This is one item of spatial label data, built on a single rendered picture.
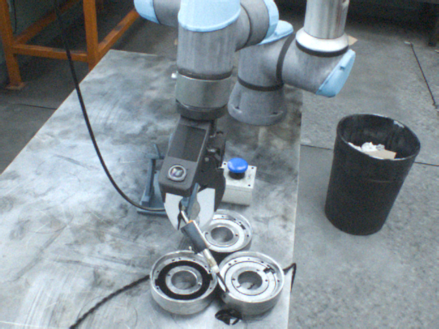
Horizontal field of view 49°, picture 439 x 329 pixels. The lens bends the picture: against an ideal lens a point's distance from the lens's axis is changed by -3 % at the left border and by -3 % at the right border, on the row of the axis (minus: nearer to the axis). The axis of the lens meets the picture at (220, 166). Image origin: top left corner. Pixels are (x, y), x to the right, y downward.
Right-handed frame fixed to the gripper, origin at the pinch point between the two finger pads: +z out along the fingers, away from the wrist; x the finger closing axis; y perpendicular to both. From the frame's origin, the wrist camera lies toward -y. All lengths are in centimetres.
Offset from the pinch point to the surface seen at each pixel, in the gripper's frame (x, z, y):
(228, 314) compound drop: -8.5, 10.3, -6.5
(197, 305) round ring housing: -3.8, 8.2, -7.9
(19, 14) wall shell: 159, 30, 223
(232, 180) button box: -4.1, 2.5, 20.4
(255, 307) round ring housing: -12.2, 7.7, -6.4
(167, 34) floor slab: 82, 51, 299
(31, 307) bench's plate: 21.2, 11.7, -12.1
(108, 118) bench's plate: 29, 4, 42
